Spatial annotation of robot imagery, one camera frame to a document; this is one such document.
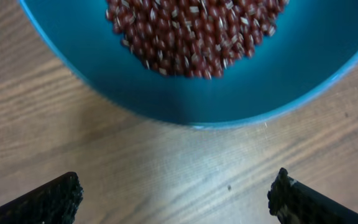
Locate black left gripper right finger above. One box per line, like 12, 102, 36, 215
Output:
267, 167, 358, 224

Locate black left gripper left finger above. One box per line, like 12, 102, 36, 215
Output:
0, 172, 83, 224

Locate teal blue bowl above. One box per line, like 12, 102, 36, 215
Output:
21, 0, 358, 128

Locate red beans in bowl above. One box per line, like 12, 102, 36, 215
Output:
105, 0, 289, 80

